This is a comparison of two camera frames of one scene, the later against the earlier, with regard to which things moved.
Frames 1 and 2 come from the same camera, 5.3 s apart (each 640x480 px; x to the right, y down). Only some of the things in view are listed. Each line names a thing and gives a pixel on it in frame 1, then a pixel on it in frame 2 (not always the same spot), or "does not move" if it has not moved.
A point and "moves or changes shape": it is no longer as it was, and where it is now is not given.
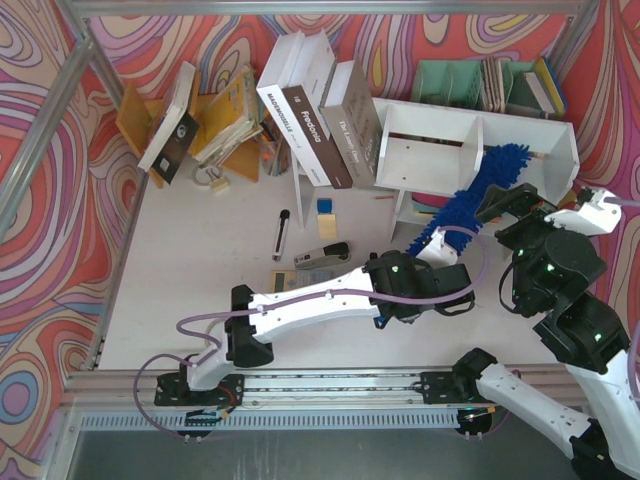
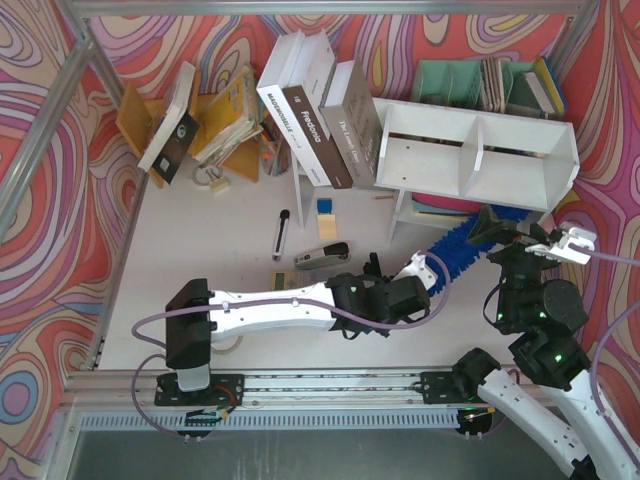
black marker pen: [283, 222] does not move
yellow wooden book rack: [160, 130] does not move
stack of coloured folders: [428, 204] does not move
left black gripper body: [460, 282] to [375, 270]
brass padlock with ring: [208, 174] does not move
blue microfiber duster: [502, 166] moves or changes shape
